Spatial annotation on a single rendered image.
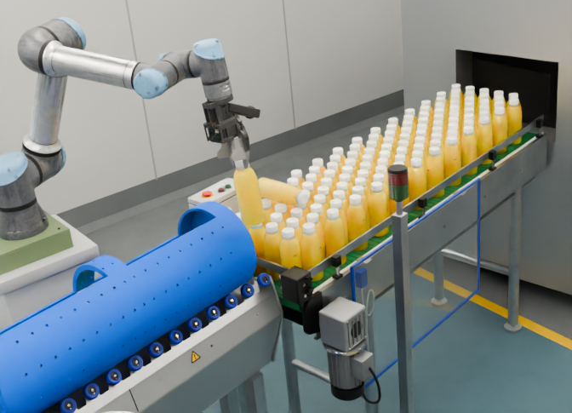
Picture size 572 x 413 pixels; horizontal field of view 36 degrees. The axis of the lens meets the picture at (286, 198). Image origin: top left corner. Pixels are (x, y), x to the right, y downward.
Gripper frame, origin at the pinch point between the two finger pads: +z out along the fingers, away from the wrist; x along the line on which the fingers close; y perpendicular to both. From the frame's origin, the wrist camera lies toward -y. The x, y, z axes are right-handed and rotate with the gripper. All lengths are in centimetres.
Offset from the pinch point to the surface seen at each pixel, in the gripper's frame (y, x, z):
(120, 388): 52, -9, 47
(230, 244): 5.4, -7.4, 25.0
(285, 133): -249, -264, 110
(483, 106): -147, -21, 37
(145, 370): 43, -9, 47
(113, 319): 50, -4, 25
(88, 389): 60, -8, 41
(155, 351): 38, -9, 43
